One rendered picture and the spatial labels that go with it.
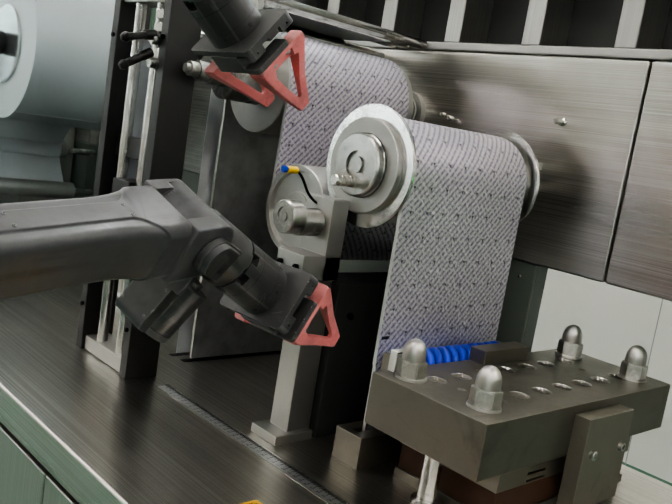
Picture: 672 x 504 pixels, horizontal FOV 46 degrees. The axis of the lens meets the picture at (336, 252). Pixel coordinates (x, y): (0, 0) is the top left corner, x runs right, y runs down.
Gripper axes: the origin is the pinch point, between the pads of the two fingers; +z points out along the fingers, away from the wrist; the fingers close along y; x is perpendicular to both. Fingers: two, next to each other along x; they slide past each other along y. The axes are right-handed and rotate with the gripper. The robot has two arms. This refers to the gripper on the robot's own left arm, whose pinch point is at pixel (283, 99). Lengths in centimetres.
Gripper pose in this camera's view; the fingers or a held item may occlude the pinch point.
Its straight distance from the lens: 86.5
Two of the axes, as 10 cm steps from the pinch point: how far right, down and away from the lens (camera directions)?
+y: 6.7, 2.0, -7.2
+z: 4.7, 6.4, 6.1
